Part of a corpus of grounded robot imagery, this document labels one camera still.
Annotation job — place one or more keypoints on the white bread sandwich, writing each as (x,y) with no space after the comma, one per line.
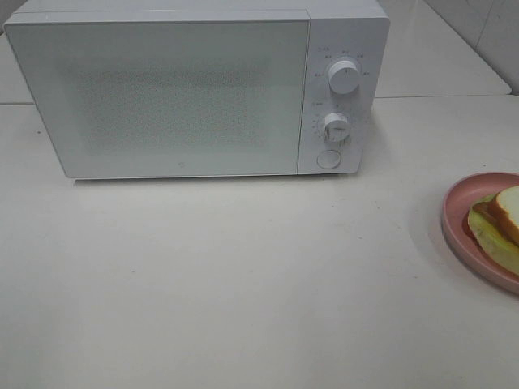
(493,221)

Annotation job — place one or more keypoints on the pink round plate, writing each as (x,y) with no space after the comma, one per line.
(454,221)

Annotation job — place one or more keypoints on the upper white power knob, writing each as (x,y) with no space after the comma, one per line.
(344,76)

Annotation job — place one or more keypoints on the white microwave oven body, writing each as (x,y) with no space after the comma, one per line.
(153,89)

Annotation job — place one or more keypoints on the round door release button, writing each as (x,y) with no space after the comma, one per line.
(328,159)

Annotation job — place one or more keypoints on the white microwave door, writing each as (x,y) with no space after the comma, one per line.
(135,94)

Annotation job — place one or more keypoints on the lower white timer knob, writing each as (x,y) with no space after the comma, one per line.
(336,127)

